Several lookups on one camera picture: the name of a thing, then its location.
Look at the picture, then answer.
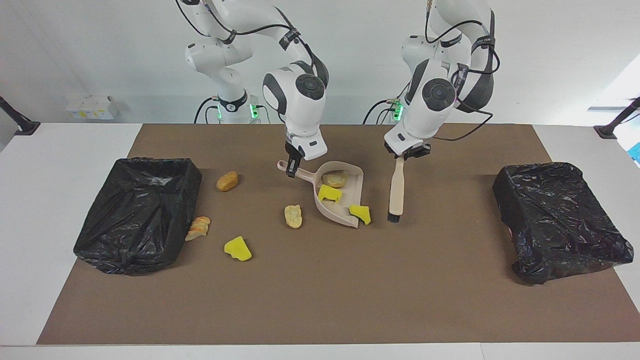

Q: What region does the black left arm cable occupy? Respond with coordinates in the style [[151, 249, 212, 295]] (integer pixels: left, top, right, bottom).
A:
[[425, 0, 501, 142]]

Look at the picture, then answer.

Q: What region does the chunky yellow sponge piece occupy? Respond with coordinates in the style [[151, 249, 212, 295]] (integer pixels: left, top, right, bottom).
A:
[[223, 236, 253, 262]]

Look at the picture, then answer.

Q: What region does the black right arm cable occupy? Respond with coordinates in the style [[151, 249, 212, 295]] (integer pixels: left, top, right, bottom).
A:
[[175, 0, 321, 76]]

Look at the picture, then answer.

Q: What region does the brown table mat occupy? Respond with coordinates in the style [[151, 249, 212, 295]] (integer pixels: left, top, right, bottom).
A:
[[36, 123, 640, 346]]

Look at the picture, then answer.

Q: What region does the white cardboard box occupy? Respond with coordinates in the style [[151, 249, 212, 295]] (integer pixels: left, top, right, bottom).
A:
[[65, 96, 93, 121], [90, 95, 119, 121]]

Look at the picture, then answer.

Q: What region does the beige crusty bread chunk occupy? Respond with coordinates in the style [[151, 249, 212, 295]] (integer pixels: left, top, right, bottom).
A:
[[322, 170, 349, 189]]

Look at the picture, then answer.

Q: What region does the beige hand brush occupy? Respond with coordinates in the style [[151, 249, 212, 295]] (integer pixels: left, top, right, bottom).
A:
[[387, 156, 407, 224]]

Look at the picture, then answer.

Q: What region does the bin lined with black bag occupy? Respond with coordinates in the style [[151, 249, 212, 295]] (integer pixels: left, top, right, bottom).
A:
[[492, 161, 635, 286], [73, 157, 203, 276]]

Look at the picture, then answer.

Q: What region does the black base power cable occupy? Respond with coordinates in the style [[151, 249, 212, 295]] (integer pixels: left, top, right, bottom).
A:
[[194, 96, 221, 124], [363, 99, 401, 124]]

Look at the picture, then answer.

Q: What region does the beige plastic dustpan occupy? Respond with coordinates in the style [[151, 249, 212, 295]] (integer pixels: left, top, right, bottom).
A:
[[277, 160, 365, 229]]

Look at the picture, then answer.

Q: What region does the pale yellowish bread lump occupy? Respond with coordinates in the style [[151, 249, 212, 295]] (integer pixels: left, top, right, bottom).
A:
[[284, 204, 304, 230]]

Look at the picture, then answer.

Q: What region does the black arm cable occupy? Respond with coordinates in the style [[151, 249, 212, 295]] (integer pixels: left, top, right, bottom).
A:
[[425, 0, 501, 142], [175, 0, 321, 76]]

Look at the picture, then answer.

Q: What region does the layered croissant piece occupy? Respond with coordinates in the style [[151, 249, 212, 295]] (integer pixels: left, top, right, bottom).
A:
[[184, 216, 212, 242]]

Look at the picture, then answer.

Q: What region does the orange-brown nugget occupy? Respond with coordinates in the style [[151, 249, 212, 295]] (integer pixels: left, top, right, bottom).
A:
[[216, 171, 240, 193]]

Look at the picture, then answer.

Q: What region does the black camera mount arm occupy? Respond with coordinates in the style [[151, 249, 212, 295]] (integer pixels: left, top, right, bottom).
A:
[[594, 96, 640, 140], [0, 96, 41, 136]]

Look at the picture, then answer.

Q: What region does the curved yellow sponge piece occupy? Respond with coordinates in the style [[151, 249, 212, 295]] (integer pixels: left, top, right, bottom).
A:
[[349, 204, 372, 226]]

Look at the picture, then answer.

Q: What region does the notched yellow sponge piece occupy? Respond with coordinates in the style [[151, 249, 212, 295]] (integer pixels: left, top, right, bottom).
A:
[[318, 184, 344, 204]]

